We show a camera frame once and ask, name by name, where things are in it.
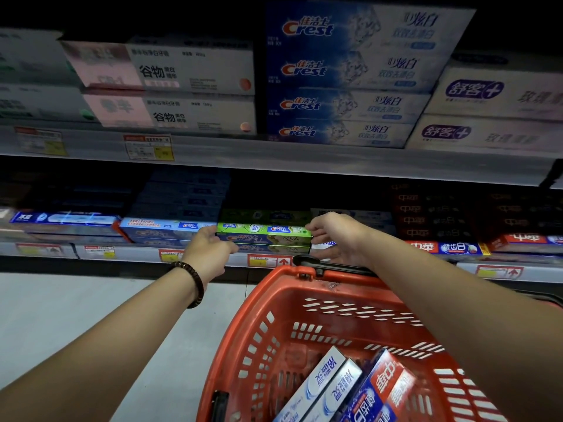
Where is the person's right hand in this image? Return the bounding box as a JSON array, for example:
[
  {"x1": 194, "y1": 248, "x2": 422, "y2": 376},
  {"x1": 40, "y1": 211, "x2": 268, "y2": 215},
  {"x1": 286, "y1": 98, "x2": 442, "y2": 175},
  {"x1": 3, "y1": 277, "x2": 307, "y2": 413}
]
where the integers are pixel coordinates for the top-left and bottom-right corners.
[{"x1": 305, "y1": 212, "x2": 375, "y2": 267}]

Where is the person's left hand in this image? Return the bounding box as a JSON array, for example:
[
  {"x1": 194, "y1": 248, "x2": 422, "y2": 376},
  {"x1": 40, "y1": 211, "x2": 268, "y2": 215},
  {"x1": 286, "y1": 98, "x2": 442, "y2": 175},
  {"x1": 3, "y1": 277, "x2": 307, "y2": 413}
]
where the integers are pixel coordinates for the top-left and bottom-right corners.
[{"x1": 181, "y1": 225, "x2": 239, "y2": 287}]

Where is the person's right forearm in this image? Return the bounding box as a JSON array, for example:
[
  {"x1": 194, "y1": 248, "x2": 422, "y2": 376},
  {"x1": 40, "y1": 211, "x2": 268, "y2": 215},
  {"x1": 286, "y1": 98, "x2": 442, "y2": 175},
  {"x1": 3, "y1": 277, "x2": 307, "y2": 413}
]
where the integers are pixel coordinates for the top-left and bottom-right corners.
[{"x1": 355, "y1": 227, "x2": 563, "y2": 422}]

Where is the person's left forearm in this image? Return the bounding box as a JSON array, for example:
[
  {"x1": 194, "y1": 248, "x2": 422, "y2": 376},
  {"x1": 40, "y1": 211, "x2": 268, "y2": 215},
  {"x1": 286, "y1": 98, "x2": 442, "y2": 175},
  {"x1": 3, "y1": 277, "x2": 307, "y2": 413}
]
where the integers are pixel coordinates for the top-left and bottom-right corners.
[{"x1": 0, "y1": 266, "x2": 199, "y2": 422}]

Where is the blue and green toothpaste box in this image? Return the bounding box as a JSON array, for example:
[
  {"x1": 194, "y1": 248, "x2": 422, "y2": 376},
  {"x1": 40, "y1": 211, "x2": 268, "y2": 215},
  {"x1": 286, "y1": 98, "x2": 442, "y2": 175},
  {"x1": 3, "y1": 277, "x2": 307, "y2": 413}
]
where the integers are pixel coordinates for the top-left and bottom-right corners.
[{"x1": 217, "y1": 234, "x2": 311, "y2": 255}]

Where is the light blue toothpaste box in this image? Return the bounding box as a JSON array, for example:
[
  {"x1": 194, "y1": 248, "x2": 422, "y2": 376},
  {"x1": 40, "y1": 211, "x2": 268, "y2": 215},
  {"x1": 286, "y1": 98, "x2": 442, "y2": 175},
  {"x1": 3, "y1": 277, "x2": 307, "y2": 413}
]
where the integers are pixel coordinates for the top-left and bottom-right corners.
[{"x1": 119, "y1": 217, "x2": 219, "y2": 243}]

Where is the stack of dark blue boxes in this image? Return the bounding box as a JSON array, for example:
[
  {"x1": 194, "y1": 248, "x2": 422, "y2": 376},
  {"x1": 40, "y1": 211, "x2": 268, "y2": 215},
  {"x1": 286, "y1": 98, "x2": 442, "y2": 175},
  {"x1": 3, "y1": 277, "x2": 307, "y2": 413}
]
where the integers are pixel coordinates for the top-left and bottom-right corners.
[{"x1": 130, "y1": 168, "x2": 232, "y2": 223}]

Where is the red plastic shopping basket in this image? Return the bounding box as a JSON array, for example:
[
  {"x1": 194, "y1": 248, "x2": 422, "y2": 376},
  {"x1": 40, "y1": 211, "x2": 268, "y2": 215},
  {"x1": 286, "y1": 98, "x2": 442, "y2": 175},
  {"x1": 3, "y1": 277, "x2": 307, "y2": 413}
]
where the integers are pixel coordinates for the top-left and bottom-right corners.
[{"x1": 196, "y1": 264, "x2": 511, "y2": 422}]

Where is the grey metal shelf board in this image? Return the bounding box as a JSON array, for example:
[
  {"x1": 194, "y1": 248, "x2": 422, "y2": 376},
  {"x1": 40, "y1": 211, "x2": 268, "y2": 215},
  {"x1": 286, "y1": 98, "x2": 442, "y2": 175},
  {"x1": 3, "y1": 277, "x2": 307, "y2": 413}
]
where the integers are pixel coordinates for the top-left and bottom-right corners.
[
  {"x1": 0, "y1": 120, "x2": 563, "y2": 190},
  {"x1": 0, "y1": 241, "x2": 563, "y2": 285}
]

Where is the red and white toothpaste box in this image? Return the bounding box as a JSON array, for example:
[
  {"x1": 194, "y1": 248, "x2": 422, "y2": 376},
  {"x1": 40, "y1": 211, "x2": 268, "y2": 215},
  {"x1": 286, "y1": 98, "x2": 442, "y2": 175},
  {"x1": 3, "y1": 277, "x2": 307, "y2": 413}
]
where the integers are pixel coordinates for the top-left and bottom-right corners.
[{"x1": 406, "y1": 240, "x2": 490, "y2": 257}]

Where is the white red-bordered price tag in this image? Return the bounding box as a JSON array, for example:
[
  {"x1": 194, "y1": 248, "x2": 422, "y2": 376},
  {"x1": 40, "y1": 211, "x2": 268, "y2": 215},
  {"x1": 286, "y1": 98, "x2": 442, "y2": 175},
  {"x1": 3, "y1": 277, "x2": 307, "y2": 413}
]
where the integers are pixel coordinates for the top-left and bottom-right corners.
[{"x1": 123, "y1": 134, "x2": 175, "y2": 162}]

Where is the red and blue toothpaste box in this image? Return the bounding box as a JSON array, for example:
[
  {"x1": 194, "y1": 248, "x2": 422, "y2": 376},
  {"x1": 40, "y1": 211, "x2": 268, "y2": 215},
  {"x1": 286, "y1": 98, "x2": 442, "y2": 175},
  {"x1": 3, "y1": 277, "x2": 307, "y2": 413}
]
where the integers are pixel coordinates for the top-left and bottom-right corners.
[
  {"x1": 378, "y1": 368, "x2": 417, "y2": 422},
  {"x1": 331, "y1": 348, "x2": 406, "y2": 422}
]

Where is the stack of dark red boxes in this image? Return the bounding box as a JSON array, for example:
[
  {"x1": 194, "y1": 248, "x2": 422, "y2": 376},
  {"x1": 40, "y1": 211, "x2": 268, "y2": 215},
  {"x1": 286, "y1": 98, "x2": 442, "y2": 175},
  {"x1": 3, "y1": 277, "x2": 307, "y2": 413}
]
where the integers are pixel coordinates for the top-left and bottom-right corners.
[{"x1": 389, "y1": 182, "x2": 563, "y2": 243}]

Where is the pink and white toothpaste box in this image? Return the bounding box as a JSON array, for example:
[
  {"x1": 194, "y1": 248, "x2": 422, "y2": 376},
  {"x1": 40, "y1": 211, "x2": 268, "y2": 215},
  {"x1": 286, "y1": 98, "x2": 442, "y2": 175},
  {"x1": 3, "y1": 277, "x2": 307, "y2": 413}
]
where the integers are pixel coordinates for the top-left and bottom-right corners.
[
  {"x1": 59, "y1": 36, "x2": 256, "y2": 96},
  {"x1": 81, "y1": 89, "x2": 257, "y2": 137}
]

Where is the long blue toothpaste box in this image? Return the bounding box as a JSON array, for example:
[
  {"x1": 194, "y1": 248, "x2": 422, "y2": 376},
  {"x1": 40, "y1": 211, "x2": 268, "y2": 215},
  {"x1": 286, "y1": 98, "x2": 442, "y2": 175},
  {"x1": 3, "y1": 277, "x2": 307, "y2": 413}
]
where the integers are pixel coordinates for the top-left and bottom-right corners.
[{"x1": 9, "y1": 210, "x2": 123, "y2": 236}]

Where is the white box with purple label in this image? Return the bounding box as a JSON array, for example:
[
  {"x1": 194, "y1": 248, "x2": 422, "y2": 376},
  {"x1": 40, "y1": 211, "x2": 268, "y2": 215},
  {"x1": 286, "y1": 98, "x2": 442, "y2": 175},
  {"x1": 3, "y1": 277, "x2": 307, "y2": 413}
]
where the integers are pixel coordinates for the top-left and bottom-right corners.
[
  {"x1": 406, "y1": 114, "x2": 563, "y2": 154},
  {"x1": 424, "y1": 52, "x2": 563, "y2": 122}
]

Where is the white and green toothpaste box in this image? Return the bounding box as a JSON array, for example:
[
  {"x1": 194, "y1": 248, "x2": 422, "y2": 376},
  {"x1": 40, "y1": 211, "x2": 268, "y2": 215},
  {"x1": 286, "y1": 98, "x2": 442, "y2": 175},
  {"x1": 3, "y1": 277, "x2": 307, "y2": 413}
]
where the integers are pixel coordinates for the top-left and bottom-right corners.
[
  {"x1": 0, "y1": 27, "x2": 83, "y2": 87},
  {"x1": 0, "y1": 82, "x2": 98, "y2": 124}
]

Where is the black basket handle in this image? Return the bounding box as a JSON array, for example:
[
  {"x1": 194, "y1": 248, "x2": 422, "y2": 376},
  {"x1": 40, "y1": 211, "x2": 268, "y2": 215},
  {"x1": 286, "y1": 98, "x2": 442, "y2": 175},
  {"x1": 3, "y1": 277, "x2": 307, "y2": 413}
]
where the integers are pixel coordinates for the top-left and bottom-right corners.
[{"x1": 292, "y1": 254, "x2": 563, "y2": 309}]

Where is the dark brown bead bracelet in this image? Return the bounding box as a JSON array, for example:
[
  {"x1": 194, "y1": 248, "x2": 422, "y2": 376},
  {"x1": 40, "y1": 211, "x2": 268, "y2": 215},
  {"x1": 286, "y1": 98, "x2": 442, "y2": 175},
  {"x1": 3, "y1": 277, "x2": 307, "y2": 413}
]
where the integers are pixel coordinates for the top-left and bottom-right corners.
[{"x1": 170, "y1": 261, "x2": 206, "y2": 309}]

